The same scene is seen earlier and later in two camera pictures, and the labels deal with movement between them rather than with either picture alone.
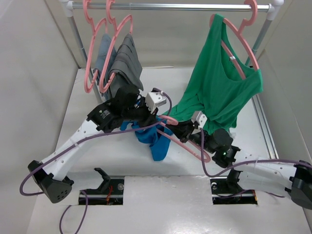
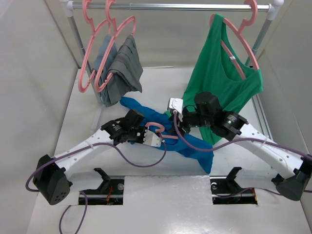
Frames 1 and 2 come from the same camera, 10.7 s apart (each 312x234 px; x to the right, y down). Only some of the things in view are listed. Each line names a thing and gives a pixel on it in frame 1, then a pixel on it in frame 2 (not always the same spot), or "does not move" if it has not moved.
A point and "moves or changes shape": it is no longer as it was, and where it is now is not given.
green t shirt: (224, 76) does not move
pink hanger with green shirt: (238, 31) does not move
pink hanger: (206, 159) moves or changes shape
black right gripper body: (186, 134) -> (194, 119)
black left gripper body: (140, 113) -> (137, 135)
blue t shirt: (159, 143) moves or changes shape
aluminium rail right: (265, 128) does not move
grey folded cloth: (126, 67) does not move
